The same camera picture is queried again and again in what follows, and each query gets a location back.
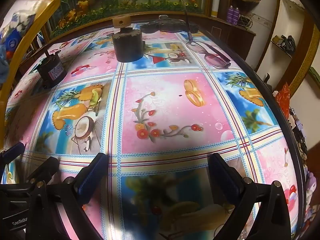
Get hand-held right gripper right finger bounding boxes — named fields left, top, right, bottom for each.
left=209, top=152, right=292, bottom=240

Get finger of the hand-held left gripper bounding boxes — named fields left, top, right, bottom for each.
left=25, top=156, right=60, bottom=184
left=0, top=142, right=26, bottom=167

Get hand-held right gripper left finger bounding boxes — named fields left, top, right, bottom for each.
left=25, top=152, right=109, bottom=240

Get blue white tissue pack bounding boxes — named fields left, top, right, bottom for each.
left=4, top=29, right=23, bottom=53

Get white plastic bag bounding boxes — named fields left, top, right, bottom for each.
left=15, top=0, right=43, bottom=25

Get white tray with gold rim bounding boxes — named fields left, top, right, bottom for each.
left=0, top=0, right=62, bottom=110

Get purple plush toy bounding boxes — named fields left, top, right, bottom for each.
left=304, top=172, right=317, bottom=205

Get black cup with straw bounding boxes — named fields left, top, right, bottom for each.
left=37, top=49, right=67, bottom=89

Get red plastic bag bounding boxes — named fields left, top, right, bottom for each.
left=276, top=84, right=292, bottom=119

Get printed plastic tablecloth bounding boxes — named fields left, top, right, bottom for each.
left=4, top=21, right=307, bottom=240

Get eyeglasses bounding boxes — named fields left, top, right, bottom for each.
left=176, top=0, right=232, bottom=69

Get dark cylindrical weight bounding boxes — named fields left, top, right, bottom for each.
left=112, top=29, right=146, bottom=63

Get dark items on shelf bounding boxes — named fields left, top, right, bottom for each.
left=272, top=34, right=297, bottom=53

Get wooden spool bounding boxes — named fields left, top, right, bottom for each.
left=112, top=15, right=132, bottom=29

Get black device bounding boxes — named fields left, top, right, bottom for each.
left=140, top=15, right=198, bottom=33

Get tangle of cables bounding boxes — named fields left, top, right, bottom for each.
left=289, top=107, right=309, bottom=160

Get white arched wall shelf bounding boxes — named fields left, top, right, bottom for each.
left=255, top=0, right=320, bottom=93

